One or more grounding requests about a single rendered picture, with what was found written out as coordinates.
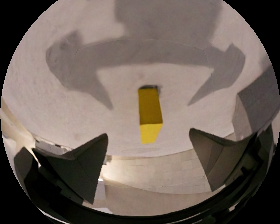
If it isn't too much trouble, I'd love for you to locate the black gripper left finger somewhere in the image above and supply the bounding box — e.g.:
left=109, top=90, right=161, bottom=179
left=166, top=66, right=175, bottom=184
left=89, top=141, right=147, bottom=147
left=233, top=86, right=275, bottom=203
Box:
left=31, top=133, right=109, bottom=205

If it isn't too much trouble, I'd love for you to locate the yellow bar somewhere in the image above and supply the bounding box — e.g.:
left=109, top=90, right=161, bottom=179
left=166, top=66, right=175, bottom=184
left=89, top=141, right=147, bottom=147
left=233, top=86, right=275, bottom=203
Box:
left=138, top=88, right=163, bottom=144

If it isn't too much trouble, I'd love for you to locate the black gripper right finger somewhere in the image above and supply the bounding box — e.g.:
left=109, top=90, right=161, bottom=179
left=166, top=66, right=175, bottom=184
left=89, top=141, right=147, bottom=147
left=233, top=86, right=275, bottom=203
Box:
left=189, top=128, right=258, bottom=192

